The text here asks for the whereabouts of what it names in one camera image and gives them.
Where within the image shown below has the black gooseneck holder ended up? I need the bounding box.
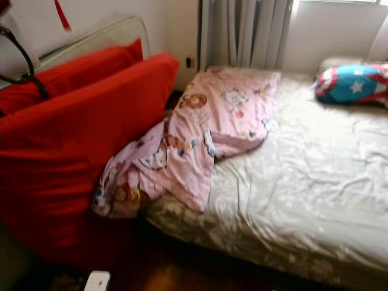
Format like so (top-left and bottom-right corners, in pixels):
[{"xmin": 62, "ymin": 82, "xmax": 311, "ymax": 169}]
[{"xmin": 0, "ymin": 0, "xmax": 51, "ymax": 101}]

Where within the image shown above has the red hanging tassel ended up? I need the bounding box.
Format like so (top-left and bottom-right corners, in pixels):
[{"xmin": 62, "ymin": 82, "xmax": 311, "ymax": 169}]
[{"xmin": 53, "ymin": 0, "xmax": 73, "ymax": 33}]

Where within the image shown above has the pink cartoon print blanket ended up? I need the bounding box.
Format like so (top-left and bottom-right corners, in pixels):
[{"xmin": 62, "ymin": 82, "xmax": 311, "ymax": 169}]
[{"xmin": 92, "ymin": 67, "xmax": 282, "ymax": 219}]

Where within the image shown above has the beige floral bed sheet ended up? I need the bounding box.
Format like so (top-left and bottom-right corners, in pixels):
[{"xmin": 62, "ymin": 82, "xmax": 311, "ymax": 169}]
[{"xmin": 145, "ymin": 64, "xmax": 388, "ymax": 290}]

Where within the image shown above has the striped star bolster pillow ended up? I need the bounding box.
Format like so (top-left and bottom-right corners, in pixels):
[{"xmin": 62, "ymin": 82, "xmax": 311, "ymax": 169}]
[{"xmin": 313, "ymin": 62, "xmax": 388, "ymax": 107}]

